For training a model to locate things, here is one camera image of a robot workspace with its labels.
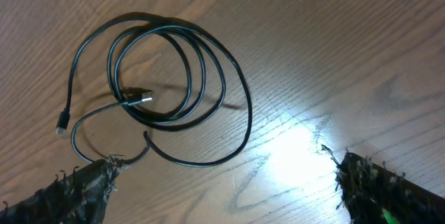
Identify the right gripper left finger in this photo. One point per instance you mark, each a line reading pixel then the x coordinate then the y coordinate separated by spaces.
pixel 81 197

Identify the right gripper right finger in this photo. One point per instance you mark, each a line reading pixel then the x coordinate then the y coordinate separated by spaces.
pixel 373 194

